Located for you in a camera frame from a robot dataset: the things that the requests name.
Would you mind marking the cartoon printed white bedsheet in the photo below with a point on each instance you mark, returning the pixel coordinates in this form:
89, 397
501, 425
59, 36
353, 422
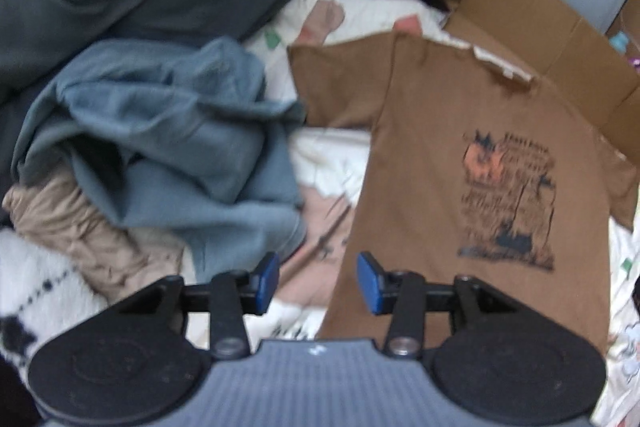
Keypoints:
320, 167

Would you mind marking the teal bottle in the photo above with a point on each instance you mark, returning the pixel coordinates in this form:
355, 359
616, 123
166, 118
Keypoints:
621, 42

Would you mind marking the large flat cardboard sheet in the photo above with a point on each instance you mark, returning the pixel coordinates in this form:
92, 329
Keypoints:
540, 12

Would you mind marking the brown printed t-shirt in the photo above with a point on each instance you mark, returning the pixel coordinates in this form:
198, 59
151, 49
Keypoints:
425, 132

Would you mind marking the beige garment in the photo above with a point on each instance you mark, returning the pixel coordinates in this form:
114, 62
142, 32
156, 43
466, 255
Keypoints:
75, 232

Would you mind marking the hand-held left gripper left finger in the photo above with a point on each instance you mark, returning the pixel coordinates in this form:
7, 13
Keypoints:
267, 279

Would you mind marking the white fluffy blanket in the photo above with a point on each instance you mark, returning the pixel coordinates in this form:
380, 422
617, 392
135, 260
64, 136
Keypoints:
35, 287

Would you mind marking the blue-grey sweatshirt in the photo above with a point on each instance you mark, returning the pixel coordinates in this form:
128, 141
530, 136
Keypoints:
175, 132

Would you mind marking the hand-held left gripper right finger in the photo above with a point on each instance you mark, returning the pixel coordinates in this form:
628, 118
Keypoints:
370, 282

